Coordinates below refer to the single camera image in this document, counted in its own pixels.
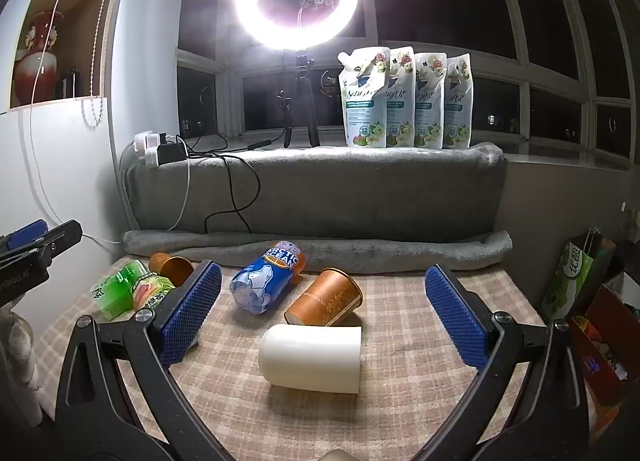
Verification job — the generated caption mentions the black cable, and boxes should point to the black cable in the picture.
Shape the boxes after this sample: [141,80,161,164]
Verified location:
[172,135,282,235]

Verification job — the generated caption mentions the checkered tablecloth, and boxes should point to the checkered tablecloth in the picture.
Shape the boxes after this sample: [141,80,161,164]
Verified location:
[35,253,597,461]

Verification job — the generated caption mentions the small brown cup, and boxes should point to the small brown cup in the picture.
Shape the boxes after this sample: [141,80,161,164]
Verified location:
[149,252,195,289]

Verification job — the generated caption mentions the brown patterned paper cup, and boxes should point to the brown patterned paper cup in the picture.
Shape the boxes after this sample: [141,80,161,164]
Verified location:
[284,268,364,328]

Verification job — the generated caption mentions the green packaged bottle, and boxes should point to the green packaged bottle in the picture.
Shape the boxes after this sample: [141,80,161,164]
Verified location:
[89,261,146,321]

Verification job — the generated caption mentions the white cable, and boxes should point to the white cable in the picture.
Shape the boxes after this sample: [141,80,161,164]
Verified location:
[27,0,126,246]

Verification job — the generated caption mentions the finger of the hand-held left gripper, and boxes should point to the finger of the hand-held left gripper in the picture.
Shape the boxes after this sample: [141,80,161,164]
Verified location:
[0,220,50,257]
[0,219,84,273]

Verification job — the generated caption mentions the white bead chain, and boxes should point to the white bead chain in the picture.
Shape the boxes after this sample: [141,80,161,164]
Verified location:
[81,0,127,130]

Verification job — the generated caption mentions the white floral refill pouch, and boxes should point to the white floral refill pouch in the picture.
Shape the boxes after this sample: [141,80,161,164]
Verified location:
[337,46,392,150]
[413,51,448,150]
[381,45,419,148]
[443,54,472,150]

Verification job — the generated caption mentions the green and red snack packet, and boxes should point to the green and red snack packet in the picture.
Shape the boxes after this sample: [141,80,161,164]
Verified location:
[131,276,177,312]

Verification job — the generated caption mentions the red cardboard box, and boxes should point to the red cardboard box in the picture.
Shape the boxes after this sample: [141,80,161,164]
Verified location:
[569,283,640,408]

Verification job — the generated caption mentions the white cup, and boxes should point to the white cup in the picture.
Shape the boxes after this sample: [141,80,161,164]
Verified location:
[258,323,363,396]

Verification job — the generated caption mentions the wooden shelf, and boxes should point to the wooden shelf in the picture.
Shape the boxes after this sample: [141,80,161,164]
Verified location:
[9,0,122,110]

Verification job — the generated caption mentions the grey blanket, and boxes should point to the grey blanket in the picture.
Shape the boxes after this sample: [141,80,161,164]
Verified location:
[121,142,514,275]

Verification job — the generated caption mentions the white power strip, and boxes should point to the white power strip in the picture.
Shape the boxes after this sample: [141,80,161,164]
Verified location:
[132,129,173,168]

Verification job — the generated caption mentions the black power adapter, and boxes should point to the black power adapter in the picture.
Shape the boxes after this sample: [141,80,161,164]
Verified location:
[158,140,187,162]

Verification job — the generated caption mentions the green and white paper bag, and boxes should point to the green and white paper bag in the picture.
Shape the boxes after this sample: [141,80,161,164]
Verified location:
[542,228,617,323]

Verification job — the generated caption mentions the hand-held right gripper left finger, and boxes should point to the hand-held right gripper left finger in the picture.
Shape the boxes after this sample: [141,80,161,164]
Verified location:
[55,260,223,461]

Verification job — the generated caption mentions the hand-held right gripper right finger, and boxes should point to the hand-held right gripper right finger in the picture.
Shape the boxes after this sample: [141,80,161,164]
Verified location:
[419,264,597,461]

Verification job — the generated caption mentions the red and white vase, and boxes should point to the red and white vase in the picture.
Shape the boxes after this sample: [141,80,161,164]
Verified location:
[13,10,65,104]

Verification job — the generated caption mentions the black tripod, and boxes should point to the black tripod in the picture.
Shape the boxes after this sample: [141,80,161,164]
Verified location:
[276,51,321,149]

